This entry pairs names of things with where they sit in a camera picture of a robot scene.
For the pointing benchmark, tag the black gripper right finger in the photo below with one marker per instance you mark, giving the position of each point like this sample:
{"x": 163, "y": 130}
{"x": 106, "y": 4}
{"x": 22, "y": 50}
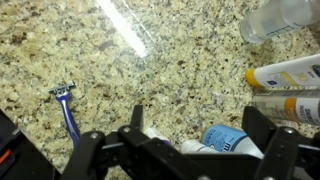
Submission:
{"x": 258, "y": 128}

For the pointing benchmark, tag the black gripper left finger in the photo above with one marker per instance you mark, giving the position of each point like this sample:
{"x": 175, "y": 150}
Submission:
{"x": 86, "y": 156}

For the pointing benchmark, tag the blue soap pump bottle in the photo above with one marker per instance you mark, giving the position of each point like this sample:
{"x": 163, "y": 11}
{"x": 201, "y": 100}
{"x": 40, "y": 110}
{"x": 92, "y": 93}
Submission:
{"x": 223, "y": 138}

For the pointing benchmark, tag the white lotion tube yellow cap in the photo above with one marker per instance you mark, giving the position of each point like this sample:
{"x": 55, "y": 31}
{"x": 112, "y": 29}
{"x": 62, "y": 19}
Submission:
{"x": 286, "y": 75}

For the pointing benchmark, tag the sunscreen spray can orange cap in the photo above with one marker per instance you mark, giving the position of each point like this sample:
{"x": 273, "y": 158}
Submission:
{"x": 290, "y": 106}

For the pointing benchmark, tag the blue razor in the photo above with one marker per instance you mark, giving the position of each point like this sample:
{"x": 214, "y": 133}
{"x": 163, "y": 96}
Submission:
{"x": 68, "y": 113}

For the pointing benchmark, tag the black robot cart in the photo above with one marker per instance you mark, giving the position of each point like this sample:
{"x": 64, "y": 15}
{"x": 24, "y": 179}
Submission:
{"x": 20, "y": 156}

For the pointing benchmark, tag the black orange clamp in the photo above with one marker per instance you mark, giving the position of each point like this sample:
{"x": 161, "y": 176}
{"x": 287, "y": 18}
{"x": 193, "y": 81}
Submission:
{"x": 5, "y": 156}

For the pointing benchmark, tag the clear plastic water bottle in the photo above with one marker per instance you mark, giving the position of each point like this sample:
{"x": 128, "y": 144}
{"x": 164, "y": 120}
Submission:
{"x": 276, "y": 20}

